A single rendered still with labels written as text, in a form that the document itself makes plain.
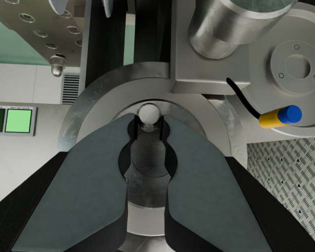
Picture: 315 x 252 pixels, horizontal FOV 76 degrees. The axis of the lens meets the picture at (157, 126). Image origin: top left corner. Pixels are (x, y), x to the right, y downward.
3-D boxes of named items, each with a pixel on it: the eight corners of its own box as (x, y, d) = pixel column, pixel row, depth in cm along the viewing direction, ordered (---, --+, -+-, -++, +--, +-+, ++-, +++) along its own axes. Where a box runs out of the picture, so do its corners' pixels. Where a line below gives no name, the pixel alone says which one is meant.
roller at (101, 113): (231, 81, 16) (232, 238, 14) (178, 125, 41) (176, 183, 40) (81, 72, 15) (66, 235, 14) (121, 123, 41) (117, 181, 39)
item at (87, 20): (99, -98, 19) (84, 93, 16) (124, 40, 42) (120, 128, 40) (93, -98, 19) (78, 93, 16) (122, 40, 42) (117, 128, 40)
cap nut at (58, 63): (63, 55, 47) (61, 74, 47) (69, 62, 51) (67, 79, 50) (47, 55, 47) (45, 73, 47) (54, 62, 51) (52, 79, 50)
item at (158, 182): (110, 224, 13) (88, 110, 14) (115, 214, 15) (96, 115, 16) (223, 195, 13) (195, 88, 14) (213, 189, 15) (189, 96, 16)
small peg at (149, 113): (150, 132, 11) (131, 115, 11) (149, 136, 14) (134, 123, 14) (167, 113, 11) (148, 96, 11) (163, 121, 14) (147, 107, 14)
